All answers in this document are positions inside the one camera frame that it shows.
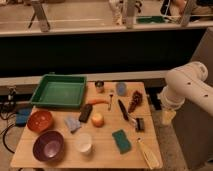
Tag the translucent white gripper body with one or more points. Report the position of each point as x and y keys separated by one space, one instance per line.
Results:
x=167 y=116

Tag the black eraser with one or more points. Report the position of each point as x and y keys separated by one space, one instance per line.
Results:
x=85 y=113

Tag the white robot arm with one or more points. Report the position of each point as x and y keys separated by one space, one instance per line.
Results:
x=185 y=82

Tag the purple bowl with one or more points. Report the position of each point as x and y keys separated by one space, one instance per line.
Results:
x=49 y=146

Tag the red bowl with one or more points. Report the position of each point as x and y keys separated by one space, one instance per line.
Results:
x=40 y=121

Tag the black binder clip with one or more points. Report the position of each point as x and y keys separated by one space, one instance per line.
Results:
x=140 y=124

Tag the brown pine cone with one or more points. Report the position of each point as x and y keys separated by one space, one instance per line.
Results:
x=135 y=101

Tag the yellow white brush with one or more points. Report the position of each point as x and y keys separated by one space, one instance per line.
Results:
x=148 y=154

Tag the green sponge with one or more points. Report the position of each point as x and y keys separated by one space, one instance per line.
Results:
x=121 y=141

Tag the blue cup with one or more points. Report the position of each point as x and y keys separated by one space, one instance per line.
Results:
x=121 y=89

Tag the small metal fork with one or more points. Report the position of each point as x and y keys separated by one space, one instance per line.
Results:
x=110 y=102

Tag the yellow red apple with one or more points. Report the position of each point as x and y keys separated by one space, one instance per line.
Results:
x=97 y=119

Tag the orange carrot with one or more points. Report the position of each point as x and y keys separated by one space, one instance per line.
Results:
x=97 y=101

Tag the white plastic cup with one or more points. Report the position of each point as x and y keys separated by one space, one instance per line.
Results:
x=83 y=143

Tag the grey blue cloth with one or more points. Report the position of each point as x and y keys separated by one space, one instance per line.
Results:
x=72 y=124

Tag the green cloth in background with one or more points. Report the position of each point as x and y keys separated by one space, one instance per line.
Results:
x=150 y=19

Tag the green plastic tray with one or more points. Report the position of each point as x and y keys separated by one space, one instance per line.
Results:
x=59 y=91

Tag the blue box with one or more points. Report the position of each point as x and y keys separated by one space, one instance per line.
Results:
x=22 y=116

